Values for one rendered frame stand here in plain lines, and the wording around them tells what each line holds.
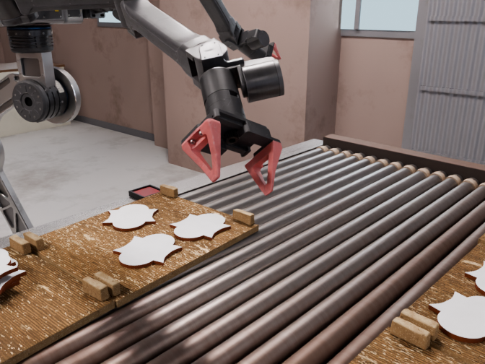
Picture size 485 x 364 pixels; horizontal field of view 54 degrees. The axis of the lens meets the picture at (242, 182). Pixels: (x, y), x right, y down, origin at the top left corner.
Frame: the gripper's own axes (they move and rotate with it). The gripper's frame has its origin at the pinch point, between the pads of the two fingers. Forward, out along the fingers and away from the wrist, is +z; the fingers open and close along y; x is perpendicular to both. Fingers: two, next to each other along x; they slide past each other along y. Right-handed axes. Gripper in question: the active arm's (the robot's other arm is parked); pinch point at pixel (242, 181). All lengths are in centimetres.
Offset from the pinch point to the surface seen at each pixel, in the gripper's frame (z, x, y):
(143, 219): -22, 48, 14
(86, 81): -425, 374, 163
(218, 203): -30, 45, 37
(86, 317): 6.2, 36.5, -6.3
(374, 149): -54, 26, 101
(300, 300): 9.5, 17.1, 25.8
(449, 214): -11, 4, 78
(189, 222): -18.8, 40.4, 22.0
